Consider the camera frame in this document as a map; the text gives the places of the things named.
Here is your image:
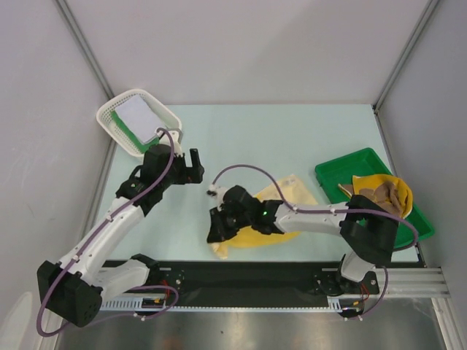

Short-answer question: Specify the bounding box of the green microfiber towel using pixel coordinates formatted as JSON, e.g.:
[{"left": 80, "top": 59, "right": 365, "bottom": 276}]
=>
[{"left": 110, "top": 110, "right": 159, "bottom": 153}]

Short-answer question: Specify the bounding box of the light blue cloth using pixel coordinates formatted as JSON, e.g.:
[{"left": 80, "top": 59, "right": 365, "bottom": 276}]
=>
[{"left": 115, "top": 95, "right": 164, "bottom": 144}]

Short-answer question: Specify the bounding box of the yellow cloth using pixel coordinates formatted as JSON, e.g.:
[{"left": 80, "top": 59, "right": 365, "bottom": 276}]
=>
[{"left": 209, "top": 174, "right": 318, "bottom": 260}]

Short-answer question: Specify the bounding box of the brown patterned cloth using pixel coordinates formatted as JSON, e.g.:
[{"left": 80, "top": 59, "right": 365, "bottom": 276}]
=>
[{"left": 338, "top": 174, "right": 414, "bottom": 219}]

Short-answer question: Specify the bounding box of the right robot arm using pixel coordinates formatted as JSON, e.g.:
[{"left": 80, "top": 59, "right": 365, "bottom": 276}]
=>
[{"left": 207, "top": 185, "right": 398, "bottom": 293}]

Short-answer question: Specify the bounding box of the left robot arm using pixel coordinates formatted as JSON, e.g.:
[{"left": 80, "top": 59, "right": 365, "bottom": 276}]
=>
[{"left": 37, "top": 144, "right": 204, "bottom": 327}]

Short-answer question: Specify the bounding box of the white perforated plastic basket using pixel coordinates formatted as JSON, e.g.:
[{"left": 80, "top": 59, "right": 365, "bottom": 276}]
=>
[{"left": 96, "top": 89, "right": 182, "bottom": 159}]

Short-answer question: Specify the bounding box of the green plastic tray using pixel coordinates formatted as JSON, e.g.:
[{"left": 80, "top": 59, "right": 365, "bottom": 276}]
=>
[{"left": 314, "top": 148, "right": 434, "bottom": 240}]

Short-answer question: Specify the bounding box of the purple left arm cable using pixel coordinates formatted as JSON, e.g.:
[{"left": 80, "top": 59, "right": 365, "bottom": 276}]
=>
[{"left": 38, "top": 127, "right": 183, "bottom": 337}]

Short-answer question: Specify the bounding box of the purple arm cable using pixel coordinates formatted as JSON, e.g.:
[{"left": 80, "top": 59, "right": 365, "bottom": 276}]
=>
[
  {"left": 212, "top": 164, "right": 419, "bottom": 322},
  {"left": 38, "top": 127, "right": 183, "bottom": 337}
]

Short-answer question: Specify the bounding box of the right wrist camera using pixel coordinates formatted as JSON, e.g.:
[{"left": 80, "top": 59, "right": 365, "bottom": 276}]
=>
[{"left": 207, "top": 184, "right": 228, "bottom": 211}]

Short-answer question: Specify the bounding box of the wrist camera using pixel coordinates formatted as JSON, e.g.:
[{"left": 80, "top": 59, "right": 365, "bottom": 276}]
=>
[
  {"left": 207, "top": 184, "right": 228, "bottom": 211},
  {"left": 156, "top": 128, "right": 183, "bottom": 155}
]

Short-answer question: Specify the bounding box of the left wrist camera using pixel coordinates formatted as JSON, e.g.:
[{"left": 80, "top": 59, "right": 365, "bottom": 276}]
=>
[{"left": 156, "top": 128, "right": 183, "bottom": 155}]

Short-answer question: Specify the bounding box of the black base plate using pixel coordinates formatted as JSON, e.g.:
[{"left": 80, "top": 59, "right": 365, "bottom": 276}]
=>
[{"left": 146, "top": 261, "right": 382, "bottom": 299}]

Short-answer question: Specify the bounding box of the grey slotted cable duct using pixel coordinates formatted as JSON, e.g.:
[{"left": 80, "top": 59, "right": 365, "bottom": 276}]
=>
[{"left": 100, "top": 292, "right": 363, "bottom": 313}]

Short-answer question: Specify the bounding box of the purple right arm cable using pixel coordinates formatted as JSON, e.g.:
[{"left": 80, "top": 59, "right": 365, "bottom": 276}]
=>
[{"left": 212, "top": 164, "right": 419, "bottom": 322}]

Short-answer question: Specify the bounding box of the left aluminium frame post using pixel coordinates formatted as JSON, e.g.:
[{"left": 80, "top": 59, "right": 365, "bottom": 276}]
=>
[{"left": 53, "top": 0, "right": 115, "bottom": 100}]

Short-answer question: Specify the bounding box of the aluminium frame post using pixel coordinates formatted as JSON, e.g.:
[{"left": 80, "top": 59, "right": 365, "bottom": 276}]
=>
[
  {"left": 371, "top": 0, "right": 444, "bottom": 110},
  {"left": 53, "top": 0, "right": 115, "bottom": 100}
]

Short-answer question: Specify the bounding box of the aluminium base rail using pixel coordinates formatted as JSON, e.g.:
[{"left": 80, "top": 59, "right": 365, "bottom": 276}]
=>
[{"left": 375, "top": 265, "right": 449, "bottom": 297}]

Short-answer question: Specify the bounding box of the right aluminium frame post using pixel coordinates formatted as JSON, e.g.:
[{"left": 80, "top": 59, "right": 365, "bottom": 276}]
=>
[{"left": 371, "top": 0, "right": 444, "bottom": 110}]

